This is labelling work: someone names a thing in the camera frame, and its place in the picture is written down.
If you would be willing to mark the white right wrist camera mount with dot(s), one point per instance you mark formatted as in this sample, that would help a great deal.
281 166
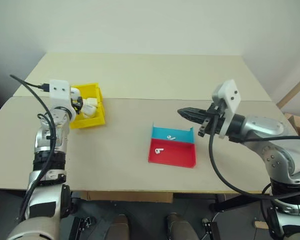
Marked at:
231 95

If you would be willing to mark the brown cardboard under table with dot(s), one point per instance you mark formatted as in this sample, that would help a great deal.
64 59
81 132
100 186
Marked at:
130 197

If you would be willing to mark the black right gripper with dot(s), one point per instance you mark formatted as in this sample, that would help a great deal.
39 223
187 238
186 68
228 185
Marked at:
211 118

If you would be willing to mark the wooden stand piece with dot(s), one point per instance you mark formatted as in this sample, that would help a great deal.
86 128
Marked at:
261 224

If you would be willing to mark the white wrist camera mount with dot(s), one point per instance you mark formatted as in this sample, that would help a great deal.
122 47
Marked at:
58 93
231 95

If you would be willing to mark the white earbud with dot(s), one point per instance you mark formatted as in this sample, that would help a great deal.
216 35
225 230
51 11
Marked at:
158 150
171 137

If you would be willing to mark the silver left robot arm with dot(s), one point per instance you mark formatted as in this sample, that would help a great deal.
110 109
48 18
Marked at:
47 155

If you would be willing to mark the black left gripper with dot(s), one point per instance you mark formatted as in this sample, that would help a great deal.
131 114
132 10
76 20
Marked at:
75 106

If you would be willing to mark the blue plastic tray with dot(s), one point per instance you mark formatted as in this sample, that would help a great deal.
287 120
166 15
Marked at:
160 133

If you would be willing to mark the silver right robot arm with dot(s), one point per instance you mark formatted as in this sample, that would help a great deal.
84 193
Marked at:
275 140

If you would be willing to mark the black table frame leg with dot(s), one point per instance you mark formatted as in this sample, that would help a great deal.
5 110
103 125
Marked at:
240 202

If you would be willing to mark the brown cardboard box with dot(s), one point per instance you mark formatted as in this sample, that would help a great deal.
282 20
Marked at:
297 123

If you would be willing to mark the white earbud cases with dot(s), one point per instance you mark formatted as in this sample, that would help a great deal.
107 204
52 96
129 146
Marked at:
88 111

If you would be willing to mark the red plastic tray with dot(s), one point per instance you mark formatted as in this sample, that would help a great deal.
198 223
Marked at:
176 157

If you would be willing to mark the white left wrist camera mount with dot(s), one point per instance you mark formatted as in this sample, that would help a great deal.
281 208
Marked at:
58 93

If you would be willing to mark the yellow bin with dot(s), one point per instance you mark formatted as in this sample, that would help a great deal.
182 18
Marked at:
90 122

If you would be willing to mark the wooden stick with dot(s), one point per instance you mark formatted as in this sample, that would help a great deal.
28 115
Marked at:
293 92

